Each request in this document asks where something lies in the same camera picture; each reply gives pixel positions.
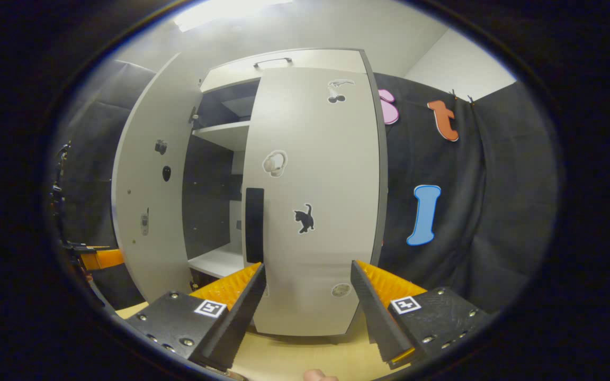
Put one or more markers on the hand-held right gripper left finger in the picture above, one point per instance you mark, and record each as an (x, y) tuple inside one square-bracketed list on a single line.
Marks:
[(244, 312)]

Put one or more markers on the white door with phone sticker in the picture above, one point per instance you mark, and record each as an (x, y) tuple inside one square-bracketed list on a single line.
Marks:
[(135, 159)]

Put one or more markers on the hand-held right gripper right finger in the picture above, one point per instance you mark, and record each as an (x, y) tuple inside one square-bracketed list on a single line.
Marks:
[(371, 312)]

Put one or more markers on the white and grey cabinet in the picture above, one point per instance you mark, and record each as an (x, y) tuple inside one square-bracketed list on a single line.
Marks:
[(220, 135)]

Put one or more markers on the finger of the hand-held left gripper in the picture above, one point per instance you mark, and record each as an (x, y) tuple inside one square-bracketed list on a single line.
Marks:
[(104, 259)]

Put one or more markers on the metal door hinge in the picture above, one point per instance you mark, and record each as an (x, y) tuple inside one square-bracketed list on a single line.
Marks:
[(194, 115)]

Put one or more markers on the white cabinet drawer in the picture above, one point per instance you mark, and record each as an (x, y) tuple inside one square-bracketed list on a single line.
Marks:
[(310, 59)]

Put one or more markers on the black equipment stand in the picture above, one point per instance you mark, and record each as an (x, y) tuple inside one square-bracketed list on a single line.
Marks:
[(61, 159)]

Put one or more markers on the white door with cat sticker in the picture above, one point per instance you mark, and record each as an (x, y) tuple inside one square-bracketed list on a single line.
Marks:
[(326, 174)]

